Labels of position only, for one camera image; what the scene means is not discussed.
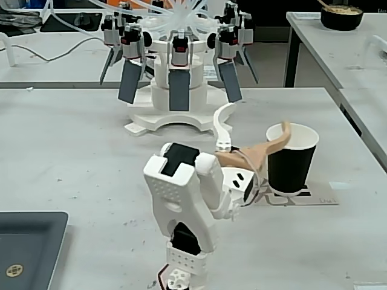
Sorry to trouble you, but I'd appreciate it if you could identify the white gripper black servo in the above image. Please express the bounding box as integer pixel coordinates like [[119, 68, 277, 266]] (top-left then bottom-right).
[[213, 102, 294, 209]]

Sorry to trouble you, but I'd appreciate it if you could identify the black paper cup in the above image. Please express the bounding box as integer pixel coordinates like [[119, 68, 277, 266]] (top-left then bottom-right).
[[265, 122, 320, 197]]

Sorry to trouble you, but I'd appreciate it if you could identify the printed white label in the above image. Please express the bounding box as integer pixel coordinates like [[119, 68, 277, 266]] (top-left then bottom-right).
[[203, 65, 218, 80]]

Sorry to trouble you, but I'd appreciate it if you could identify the printed paper mat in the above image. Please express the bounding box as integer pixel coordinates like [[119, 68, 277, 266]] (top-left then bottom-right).
[[252, 176, 341, 208]]

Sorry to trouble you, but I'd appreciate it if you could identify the black desk mat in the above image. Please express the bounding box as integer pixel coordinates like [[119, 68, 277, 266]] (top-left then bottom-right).
[[40, 11, 103, 33]]

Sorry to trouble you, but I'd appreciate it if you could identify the white carousel dispensing machine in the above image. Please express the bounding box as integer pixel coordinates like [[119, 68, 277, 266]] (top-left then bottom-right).
[[99, 0, 261, 138]]

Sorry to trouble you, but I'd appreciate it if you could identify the wide grey flat paddle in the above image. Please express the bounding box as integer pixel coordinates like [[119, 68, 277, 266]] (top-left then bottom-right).
[[117, 59, 143, 106], [168, 68, 192, 112], [218, 60, 244, 105]]

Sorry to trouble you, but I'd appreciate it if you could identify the narrow dark grey paddle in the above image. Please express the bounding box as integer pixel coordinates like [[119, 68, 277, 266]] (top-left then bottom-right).
[[99, 48, 117, 86], [238, 47, 260, 85]]

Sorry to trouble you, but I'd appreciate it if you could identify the black table leg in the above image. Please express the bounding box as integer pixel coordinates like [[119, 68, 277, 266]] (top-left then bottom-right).
[[283, 25, 302, 88]]

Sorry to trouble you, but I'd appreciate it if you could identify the clear tube bundle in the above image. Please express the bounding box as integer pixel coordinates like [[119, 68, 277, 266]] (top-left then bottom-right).
[[42, 0, 221, 40]]

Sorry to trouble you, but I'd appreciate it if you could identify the black bowl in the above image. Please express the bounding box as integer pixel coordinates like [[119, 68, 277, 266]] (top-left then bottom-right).
[[320, 4, 365, 31]]

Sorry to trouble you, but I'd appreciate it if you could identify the dark grey tray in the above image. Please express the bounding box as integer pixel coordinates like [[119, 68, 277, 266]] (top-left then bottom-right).
[[0, 210, 70, 290]]

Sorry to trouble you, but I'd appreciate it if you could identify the white bent stand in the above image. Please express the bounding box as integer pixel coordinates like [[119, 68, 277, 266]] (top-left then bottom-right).
[[0, 31, 16, 68]]

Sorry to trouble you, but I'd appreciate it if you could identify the dark crumpled cloth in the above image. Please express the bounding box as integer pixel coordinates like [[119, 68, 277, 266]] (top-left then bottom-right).
[[0, 7, 42, 36]]

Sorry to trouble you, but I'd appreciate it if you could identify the thin gripper servo cable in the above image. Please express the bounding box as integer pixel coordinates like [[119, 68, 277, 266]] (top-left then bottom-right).
[[237, 150, 267, 208]]

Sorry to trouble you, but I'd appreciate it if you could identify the red black servo cable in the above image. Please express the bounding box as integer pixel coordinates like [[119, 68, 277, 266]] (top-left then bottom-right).
[[157, 264, 174, 290]]

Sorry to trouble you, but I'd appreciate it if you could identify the white curved bracket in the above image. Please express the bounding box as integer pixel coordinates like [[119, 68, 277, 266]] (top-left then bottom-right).
[[361, 34, 387, 66]]

